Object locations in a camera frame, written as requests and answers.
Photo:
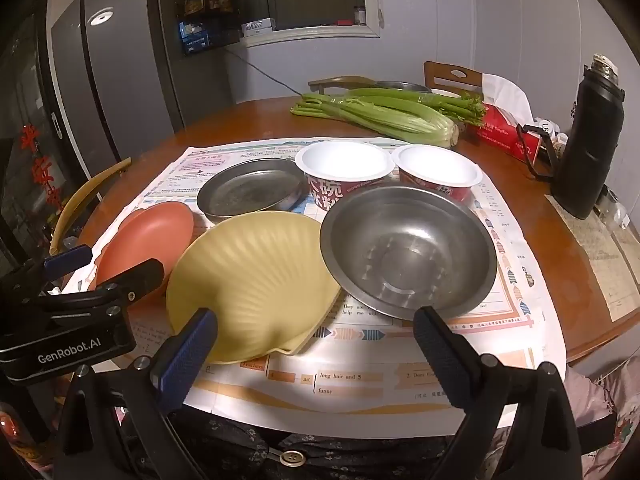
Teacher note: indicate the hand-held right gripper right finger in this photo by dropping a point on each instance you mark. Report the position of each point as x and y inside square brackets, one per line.
[442, 352]

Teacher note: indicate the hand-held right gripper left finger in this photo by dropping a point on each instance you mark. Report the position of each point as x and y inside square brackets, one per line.
[185, 355]

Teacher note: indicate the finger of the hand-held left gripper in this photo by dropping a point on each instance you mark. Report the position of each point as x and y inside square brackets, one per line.
[135, 276]
[67, 258]

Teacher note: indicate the pink plate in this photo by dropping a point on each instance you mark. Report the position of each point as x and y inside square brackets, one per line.
[145, 240]

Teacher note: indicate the yellow shell-shaped plate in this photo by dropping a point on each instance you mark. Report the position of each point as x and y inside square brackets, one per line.
[250, 280]

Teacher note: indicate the stainless steel bowl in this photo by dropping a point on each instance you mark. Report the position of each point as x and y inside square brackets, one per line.
[405, 255]

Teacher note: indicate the round dark metal plate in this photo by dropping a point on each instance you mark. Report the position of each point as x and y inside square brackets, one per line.
[250, 190]

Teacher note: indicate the small white paper bowl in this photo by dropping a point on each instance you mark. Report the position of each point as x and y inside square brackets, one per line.
[435, 167]

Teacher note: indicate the patterned white paper cup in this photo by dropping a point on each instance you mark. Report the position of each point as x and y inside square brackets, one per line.
[340, 160]

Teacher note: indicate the yellow curved wooden chair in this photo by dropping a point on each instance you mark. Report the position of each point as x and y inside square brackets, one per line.
[87, 192]

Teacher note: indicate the red paper decoration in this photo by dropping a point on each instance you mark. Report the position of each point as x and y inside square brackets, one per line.
[40, 170]

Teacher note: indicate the printed newspaper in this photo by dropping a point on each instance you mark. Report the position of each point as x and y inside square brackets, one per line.
[350, 360]

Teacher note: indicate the pink floral clothing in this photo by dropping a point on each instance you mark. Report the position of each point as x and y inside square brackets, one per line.
[595, 400]

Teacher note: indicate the pale paper sheets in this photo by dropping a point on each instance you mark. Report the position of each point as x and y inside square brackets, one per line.
[595, 260]

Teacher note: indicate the grey refrigerator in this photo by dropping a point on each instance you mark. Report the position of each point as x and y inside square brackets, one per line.
[125, 85]

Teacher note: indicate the clear glass jar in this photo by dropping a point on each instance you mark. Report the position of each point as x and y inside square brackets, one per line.
[612, 207]

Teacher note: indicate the red tissue box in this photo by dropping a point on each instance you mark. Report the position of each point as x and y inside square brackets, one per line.
[500, 130]

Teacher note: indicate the celery bunch with root base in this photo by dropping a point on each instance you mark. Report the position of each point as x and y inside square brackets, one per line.
[410, 122]

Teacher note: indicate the blue box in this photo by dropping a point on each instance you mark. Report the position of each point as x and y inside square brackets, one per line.
[194, 37]

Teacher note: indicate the leafy celery stalks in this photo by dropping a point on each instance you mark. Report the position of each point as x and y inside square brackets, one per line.
[440, 102]

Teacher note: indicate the black thermos bottle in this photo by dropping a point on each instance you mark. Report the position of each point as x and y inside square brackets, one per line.
[590, 150]

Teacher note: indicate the metal basin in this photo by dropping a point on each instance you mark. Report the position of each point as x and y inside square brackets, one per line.
[400, 85]

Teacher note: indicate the brown chair with cutout back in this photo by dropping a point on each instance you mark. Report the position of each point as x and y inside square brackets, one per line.
[435, 77]

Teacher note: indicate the white box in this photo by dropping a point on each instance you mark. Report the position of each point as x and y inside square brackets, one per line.
[257, 27]

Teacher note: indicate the curved-back wooden chair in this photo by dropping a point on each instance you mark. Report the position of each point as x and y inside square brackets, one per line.
[340, 80]

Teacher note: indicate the small jar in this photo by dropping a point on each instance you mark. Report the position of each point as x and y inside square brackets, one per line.
[358, 15]

